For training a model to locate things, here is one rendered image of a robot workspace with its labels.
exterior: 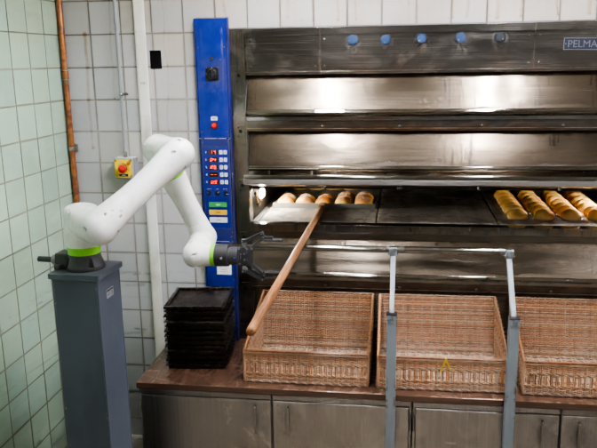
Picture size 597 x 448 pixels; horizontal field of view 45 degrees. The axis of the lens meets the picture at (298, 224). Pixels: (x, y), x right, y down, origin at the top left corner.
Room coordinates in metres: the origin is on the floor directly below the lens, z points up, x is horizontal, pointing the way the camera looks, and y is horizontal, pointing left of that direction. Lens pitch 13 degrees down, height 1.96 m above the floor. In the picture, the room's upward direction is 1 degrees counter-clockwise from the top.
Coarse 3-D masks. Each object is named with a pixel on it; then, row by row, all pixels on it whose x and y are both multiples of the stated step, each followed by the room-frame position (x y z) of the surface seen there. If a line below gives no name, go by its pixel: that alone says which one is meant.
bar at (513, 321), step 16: (512, 256) 2.87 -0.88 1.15; (512, 272) 2.82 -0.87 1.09; (512, 288) 2.77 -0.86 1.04; (512, 304) 2.72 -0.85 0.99; (512, 320) 2.65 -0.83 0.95; (512, 336) 2.65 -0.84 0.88; (512, 352) 2.65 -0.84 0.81; (512, 368) 2.65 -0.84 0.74; (512, 384) 2.65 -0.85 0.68; (512, 400) 2.65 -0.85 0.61; (512, 416) 2.65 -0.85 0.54; (512, 432) 2.65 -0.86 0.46
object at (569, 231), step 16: (256, 224) 3.41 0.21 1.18; (272, 224) 3.40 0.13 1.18; (288, 224) 3.39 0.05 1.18; (304, 224) 3.38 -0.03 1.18; (320, 224) 3.37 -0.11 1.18; (336, 224) 3.37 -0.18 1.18; (352, 224) 3.36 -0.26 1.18; (368, 224) 3.36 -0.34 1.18; (384, 224) 3.35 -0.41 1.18; (400, 224) 3.34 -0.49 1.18; (416, 224) 3.34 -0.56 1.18; (432, 224) 3.33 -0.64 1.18; (448, 224) 3.33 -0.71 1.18; (464, 224) 3.32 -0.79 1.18
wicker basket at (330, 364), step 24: (312, 312) 3.31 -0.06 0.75; (336, 312) 3.29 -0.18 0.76; (360, 312) 3.28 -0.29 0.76; (264, 336) 3.32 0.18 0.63; (288, 336) 3.30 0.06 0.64; (312, 336) 3.28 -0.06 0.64; (336, 336) 3.27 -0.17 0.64; (360, 336) 3.25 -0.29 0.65; (264, 360) 2.90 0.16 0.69; (288, 360) 2.89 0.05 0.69; (312, 360) 2.88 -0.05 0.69; (336, 360) 2.86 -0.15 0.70; (360, 360) 2.85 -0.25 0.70; (312, 384) 2.87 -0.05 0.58; (336, 384) 2.86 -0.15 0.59; (360, 384) 2.85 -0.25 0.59
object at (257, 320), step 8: (320, 208) 3.60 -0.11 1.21; (320, 216) 3.50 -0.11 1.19; (312, 224) 3.26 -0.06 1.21; (304, 232) 3.11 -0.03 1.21; (304, 240) 2.98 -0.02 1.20; (296, 248) 2.84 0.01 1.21; (296, 256) 2.75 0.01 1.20; (288, 264) 2.61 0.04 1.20; (280, 272) 2.52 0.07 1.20; (288, 272) 2.55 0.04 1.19; (280, 280) 2.42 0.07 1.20; (272, 288) 2.33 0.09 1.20; (280, 288) 2.38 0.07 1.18; (272, 296) 2.26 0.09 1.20; (264, 304) 2.17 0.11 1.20; (256, 312) 2.11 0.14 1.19; (264, 312) 2.12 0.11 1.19; (256, 320) 2.03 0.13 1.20; (248, 328) 1.98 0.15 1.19; (256, 328) 1.99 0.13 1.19
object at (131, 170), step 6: (120, 156) 3.48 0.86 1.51; (132, 156) 3.48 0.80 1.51; (114, 162) 3.44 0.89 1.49; (120, 162) 3.44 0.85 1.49; (126, 162) 3.43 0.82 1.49; (132, 162) 3.43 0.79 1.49; (114, 168) 3.44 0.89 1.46; (126, 168) 3.43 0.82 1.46; (132, 168) 3.43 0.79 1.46; (138, 168) 3.49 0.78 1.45; (120, 174) 3.44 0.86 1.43; (126, 174) 3.43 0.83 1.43; (132, 174) 3.43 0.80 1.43
